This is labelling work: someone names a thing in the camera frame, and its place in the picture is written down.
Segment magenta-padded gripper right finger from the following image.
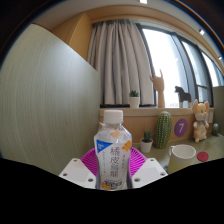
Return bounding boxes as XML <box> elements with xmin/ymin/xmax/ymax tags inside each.
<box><xmin>128</xmin><ymin>146</ymin><xmax>169</xmax><ymax>190</ymax></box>

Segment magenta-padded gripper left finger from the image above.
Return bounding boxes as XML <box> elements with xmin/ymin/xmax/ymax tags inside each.
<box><xmin>58</xmin><ymin>147</ymin><xmax>101</xmax><ymax>190</ymax></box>

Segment clear drink bottle white cap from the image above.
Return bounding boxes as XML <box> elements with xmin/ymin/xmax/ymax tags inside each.
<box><xmin>93</xmin><ymin>109</ymin><xmax>133</xmax><ymax>192</ymax></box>

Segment small plant in white pot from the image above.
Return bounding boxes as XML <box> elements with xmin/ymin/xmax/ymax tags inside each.
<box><xmin>139</xmin><ymin>129</ymin><xmax>154</xmax><ymax>154</ymax></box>

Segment white and yellow cup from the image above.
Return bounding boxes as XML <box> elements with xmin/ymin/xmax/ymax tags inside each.
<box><xmin>167</xmin><ymin>144</ymin><xmax>197</xmax><ymax>175</ymax></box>

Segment tall green cactus figure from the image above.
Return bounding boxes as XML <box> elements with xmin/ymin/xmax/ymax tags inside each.
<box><xmin>153</xmin><ymin>110</ymin><xmax>174</xmax><ymax>150</ymax></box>

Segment round purple number sign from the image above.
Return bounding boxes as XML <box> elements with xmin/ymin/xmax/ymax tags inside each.
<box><xmin>173</xmin><ymin>118</ymin><xmax>189</xmax><ymax>138</ymax></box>

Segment flat round red coaster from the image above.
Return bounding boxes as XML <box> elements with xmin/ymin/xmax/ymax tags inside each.
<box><xmin>196</xmin><ymin>151</ymin><xmax>210</xmax><ymax>163</ymax></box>

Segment potted plant in white planter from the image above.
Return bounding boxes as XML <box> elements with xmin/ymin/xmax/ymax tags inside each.
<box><xmin>128</xmin><ymin>89</ymin><xmax>141</xmax><ymax>109</ymax></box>

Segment beige plush mouse toy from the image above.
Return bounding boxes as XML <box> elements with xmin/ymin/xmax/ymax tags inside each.
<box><xmin>192</xmin><ymin>98</ymin><xmax>211</xmax><ymax>144</ymax></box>

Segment grey-green desk partition panel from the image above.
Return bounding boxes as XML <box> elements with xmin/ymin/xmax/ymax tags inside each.
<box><xmin>212</xmin><ymin>85</ymin><xmax>224</xmax><ymax>134</ymax></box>
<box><xmin>0</xmin><ymin>23</ymin><xmax>103</xmax><ymax>176</ymax></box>

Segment small round green cactus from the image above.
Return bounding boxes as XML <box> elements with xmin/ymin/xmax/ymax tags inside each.
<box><xmin>211</xmin><ymin>122</ymin><xmax>220</xmax><ymax>137</ymax></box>

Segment dark horse figure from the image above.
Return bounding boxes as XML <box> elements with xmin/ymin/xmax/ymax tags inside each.
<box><xmin>174</xmin><ymin>85</ymin><xmax>193</xmax><ymax>109</ymax></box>

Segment grey curtain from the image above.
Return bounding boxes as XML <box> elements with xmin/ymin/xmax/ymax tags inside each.
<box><xmin>87</xmin><ymin>19</ymin><xmax>156</xmax><ymax>107</ymax></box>

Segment dark-framed window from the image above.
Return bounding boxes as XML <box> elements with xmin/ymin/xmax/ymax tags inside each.
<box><xmin>136</xmin><ymin>23</ymin><xmax>224</xmax><ymax>108</ymax></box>

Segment ceiling lights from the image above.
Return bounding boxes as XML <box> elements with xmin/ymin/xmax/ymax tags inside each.
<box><xmin>139</xmin><ymin>0</ymin><xmax>223</xmax><ymax>61</ymax></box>

